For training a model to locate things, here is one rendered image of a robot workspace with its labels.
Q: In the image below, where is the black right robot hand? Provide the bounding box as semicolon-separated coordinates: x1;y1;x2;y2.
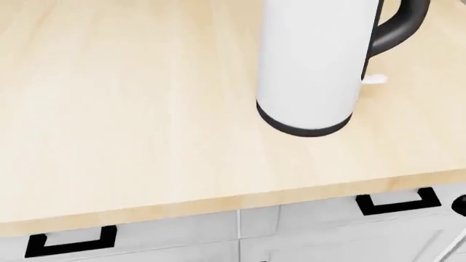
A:
451;194;466;216

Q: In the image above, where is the white cabinet drawer front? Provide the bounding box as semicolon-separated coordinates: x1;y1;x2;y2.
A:
0;209;241;262
238;181;466;262

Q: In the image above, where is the black square drawer handle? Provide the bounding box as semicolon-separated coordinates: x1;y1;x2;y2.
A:
24;224;118;259
355;186;442;216

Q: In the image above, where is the white electric kettle black handle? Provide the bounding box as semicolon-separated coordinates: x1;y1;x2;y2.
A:
256;0;431;138

